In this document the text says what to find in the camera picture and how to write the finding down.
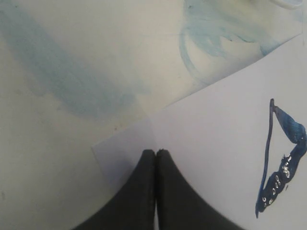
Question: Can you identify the white paper sheet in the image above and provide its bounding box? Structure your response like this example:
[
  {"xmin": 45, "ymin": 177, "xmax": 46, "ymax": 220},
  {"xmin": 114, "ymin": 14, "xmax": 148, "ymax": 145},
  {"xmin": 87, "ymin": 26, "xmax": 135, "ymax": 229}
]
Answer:
[{"xmin": 92, "ymin": 35, "xmax": 307, "ymax": 230}]

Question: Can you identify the white square paint plate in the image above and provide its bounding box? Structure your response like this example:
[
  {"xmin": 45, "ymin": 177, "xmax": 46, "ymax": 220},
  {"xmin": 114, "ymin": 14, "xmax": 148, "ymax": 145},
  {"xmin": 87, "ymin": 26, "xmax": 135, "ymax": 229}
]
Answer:
[{"xmin": 249, "ymin": 0, "xmax": 307, "ymax": 10}]

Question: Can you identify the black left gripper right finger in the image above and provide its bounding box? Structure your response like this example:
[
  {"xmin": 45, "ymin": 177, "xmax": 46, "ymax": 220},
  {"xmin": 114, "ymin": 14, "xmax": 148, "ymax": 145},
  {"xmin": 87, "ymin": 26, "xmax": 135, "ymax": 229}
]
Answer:
[{"xmin": 155, "ymin": 149, "xmax": 242, "ymax": 230}]

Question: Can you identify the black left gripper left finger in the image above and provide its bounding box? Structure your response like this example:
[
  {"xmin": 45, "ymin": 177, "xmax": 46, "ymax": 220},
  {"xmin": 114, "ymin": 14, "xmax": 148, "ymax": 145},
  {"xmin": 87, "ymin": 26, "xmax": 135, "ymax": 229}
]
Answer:
[{"xmin": 75, "ymin": 149, "xmax": 155, "ymax": 230}]

